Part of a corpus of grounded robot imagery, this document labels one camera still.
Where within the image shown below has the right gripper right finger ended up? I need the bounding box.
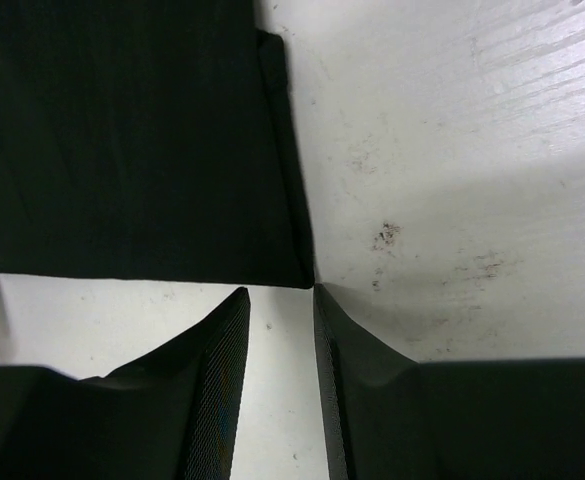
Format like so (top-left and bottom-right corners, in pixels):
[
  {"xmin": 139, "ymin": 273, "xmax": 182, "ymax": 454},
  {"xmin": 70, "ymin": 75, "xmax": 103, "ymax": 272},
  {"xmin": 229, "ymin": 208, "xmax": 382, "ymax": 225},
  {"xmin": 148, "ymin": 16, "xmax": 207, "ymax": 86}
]
[{"xmin": 313, "ymin": 285, "xmax": 422, "ymax": 479}]

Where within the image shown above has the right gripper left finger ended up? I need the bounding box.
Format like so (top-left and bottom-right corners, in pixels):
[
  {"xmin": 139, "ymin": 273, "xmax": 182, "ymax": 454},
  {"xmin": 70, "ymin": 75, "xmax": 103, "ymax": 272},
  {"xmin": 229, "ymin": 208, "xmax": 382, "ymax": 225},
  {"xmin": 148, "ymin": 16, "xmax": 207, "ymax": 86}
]
[{"xmin": 79, "ymin": 287, "xmax": 250, "ymax": 479}]

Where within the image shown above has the black tank top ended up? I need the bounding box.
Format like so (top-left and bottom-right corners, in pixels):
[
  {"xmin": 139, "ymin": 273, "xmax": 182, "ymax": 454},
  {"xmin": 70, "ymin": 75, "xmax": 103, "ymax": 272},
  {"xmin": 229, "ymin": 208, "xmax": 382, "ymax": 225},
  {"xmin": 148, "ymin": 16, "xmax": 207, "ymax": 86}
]
[{"xmin": 0, "ymin": 1, "xmax": 314, "ymax": 288}]

